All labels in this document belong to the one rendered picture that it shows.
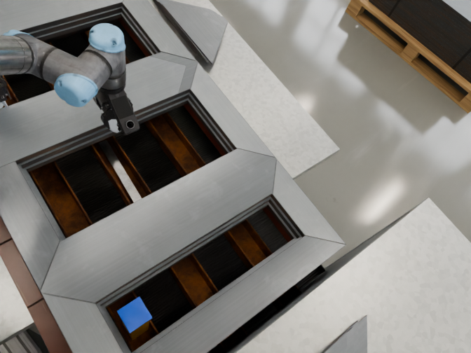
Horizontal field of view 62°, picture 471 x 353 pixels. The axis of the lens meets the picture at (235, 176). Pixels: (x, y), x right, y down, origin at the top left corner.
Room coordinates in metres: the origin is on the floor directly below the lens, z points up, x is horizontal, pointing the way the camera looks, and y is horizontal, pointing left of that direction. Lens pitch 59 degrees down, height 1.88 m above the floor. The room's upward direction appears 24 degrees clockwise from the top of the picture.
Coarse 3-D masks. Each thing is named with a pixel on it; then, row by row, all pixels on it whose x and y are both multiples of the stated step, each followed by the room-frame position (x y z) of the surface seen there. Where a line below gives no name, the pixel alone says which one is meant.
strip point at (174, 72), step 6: (156, 60) 0.90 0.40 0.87; (162, 60) 0.91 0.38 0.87; (156, 66) 0.87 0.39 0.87; (162, 66) 0.88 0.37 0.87; (168, 66) 0.90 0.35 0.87; (174, 66) 0.91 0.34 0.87; (180, 66) 0.92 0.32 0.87; (162, 72) 0.86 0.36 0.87; (168, 72) 0.87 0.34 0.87; (174, 72) 0.88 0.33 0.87; (180, 72) 0.89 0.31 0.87; (168, 78) 0.85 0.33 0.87; (174, 78) 0.86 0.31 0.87; (180, 78) 0.87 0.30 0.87; (174, 84) 0.83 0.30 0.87; (180, 84) 0.84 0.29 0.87
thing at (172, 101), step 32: (32, 32) 0.81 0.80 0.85; (64, 32) 0.89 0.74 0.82; (192, 64) 0.94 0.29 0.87; (192, 96) 0.83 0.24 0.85; (96, 128) 0.57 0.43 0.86; (32, 160) 0.40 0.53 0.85; (224, 224) 0.46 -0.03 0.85; (288, 224) 0.54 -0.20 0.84; (128, 288) 0.20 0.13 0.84; (224, 288) 0.29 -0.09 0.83; (128, 352) 0.06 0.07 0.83
